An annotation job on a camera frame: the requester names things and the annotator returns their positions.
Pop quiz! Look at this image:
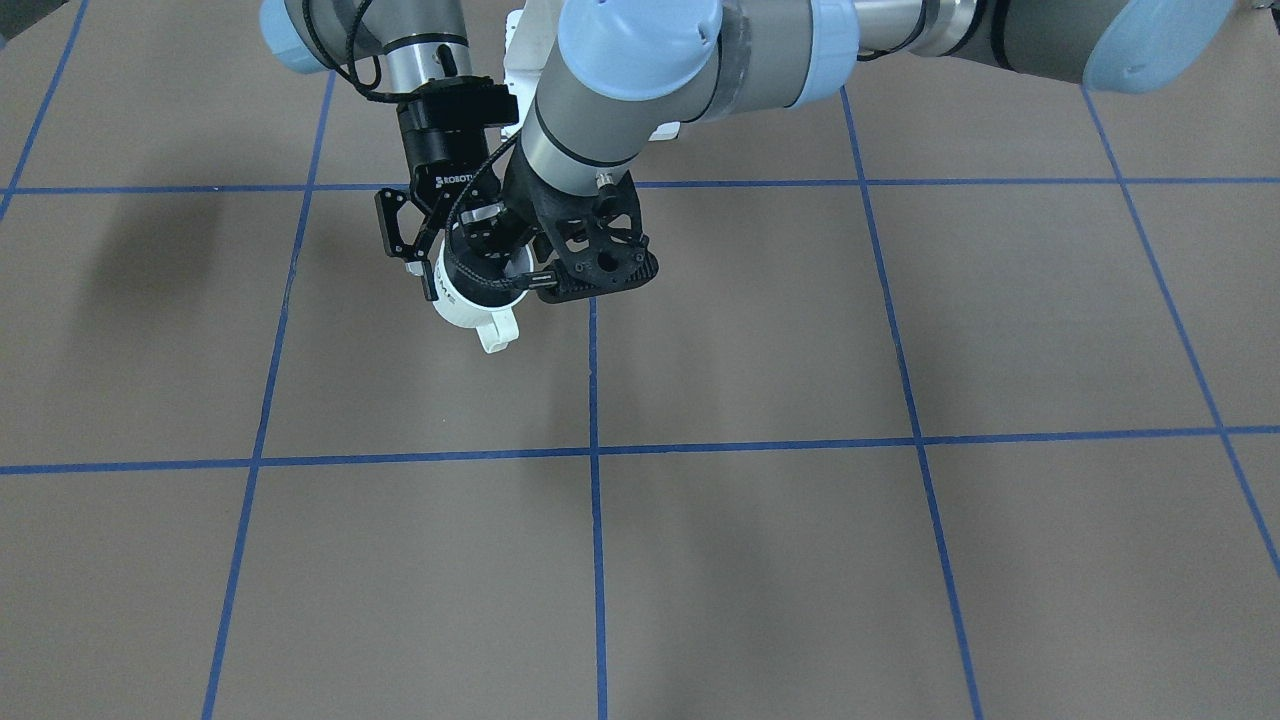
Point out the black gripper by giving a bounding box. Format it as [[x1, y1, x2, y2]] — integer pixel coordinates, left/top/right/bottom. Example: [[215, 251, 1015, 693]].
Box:
[[458, 176, 547, 263], [374, 78, 518, 264]]

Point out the white ceramic mug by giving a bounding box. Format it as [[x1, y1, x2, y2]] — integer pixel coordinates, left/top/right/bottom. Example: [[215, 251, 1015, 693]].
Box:
[[422, 238, 534, 354]]

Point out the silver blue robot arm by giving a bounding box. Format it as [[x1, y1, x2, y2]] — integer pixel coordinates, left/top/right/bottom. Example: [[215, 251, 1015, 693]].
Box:
[[259, 1, 518, 264], [479, 1, 1234, 258]]

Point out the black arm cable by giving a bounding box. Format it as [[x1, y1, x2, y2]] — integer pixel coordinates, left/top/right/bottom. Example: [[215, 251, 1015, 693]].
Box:
[[440, 135, 556, 297]]

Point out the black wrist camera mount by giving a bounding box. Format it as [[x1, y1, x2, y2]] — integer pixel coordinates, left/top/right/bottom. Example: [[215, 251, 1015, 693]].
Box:
[[527, 172, 659, 304]]

